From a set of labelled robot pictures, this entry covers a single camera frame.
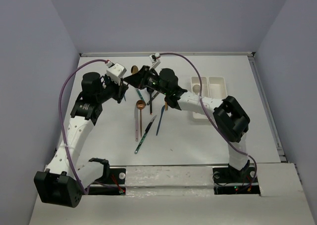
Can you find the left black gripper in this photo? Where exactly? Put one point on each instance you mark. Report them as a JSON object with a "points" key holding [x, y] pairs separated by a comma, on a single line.
{"points": [[120, 89]]}

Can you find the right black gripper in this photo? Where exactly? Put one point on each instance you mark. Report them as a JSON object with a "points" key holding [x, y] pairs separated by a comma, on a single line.
{"points": [[136, 80]]}

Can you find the gold spoon teal handle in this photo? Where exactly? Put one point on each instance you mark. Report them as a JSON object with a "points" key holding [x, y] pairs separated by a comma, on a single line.
{"points": [[134, 69]]}

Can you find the black spoon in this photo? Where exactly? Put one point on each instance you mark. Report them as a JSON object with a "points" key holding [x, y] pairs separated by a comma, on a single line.
{"points": [[150, 91]]}

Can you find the beige plastic spoon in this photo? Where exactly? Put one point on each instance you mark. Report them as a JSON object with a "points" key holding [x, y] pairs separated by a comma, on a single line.
{"points": [[196, 89]]}

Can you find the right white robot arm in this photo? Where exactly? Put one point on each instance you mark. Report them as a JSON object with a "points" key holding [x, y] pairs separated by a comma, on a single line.
{"points": [[230, 119]]}

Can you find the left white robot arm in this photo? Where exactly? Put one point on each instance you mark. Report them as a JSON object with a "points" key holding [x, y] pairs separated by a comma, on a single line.
{"points": [[61, 183]]}

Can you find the copper spoon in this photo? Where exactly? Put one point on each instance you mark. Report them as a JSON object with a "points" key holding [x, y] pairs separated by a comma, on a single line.
{"points": [[140, 105]]}

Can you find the white two-compartment container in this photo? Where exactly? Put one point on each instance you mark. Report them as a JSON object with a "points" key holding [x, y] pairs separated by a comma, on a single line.
{"points": [[213, 87]]}

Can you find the silver spoon teal handle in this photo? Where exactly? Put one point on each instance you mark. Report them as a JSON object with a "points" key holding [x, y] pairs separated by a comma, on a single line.
{"points": [[139, 94]]}

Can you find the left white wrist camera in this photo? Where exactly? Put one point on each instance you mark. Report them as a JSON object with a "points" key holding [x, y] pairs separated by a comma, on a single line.
{"points": [[115, 71]]}

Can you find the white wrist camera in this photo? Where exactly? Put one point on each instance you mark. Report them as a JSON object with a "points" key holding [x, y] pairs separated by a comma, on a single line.
{"points": [[115, 71], [155, 60]]}

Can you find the silver knife dark handle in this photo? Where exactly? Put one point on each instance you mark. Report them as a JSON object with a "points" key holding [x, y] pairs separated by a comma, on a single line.
{"points": [[153, 97]]}

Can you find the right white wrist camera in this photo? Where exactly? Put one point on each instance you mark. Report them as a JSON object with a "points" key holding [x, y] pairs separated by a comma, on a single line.
{"points": [[155, 60]]}

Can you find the silver knife pink handle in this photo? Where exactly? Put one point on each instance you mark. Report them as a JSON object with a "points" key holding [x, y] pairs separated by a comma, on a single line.
{"points": [[137, 124]]}

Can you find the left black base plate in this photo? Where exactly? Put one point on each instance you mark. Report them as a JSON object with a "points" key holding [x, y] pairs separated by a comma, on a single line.
{"points": [[113, 185]]}

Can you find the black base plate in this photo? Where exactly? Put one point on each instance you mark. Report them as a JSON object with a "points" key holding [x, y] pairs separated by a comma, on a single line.
{"points": [[113, 185], [227, 184]]}

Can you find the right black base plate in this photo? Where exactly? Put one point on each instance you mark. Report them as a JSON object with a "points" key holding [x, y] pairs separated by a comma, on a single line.
{"points": [[227, 184]]}

